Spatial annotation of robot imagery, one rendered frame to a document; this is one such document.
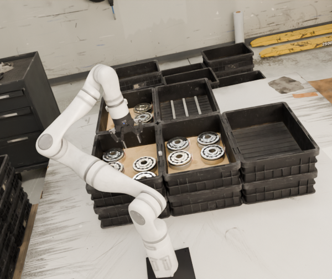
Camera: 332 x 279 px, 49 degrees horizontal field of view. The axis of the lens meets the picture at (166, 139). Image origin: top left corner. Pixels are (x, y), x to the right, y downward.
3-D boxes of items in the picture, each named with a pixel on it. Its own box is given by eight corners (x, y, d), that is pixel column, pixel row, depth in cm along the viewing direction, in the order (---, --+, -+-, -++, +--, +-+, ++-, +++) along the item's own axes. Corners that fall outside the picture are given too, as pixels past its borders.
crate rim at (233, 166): (241, 168, 138) (241, 163, 137) (163, 181, 139) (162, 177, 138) (221, 116, 171) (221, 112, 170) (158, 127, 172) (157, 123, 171)
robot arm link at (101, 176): (104, 154, 125) (84, 171, 119) (170, 194, 115) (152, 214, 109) (105, 172, 131) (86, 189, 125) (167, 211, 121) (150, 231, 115)
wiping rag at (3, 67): (11, 73, 281) (9, 69, 280) (-17, 78, 281) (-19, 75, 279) (19, 60, 305) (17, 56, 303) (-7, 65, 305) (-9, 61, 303)
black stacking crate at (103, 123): (161, 143, 178) (157, 124, 172) (102, 154, 179) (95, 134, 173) (157, 105, 211) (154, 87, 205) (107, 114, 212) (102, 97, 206)
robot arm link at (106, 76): (129, 101, 138) (118, 96, 144) (115, 64, 129) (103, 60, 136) (114, 110, 135) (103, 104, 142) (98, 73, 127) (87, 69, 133)
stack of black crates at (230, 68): (245, 86, 356) (243, 41, 331) (255, 99, 331) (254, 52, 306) (205, 94, 355) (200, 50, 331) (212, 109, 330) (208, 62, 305)
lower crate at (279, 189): (317, 195, 148) (319, 172, 142) (244, 207, 149) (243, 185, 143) (284, 141, 182) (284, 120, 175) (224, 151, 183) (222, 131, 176)
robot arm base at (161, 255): (177, 275, 126) (166, 242, 117) (151, 278, 128) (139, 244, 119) (178, 254, 134) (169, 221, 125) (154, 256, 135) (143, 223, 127)
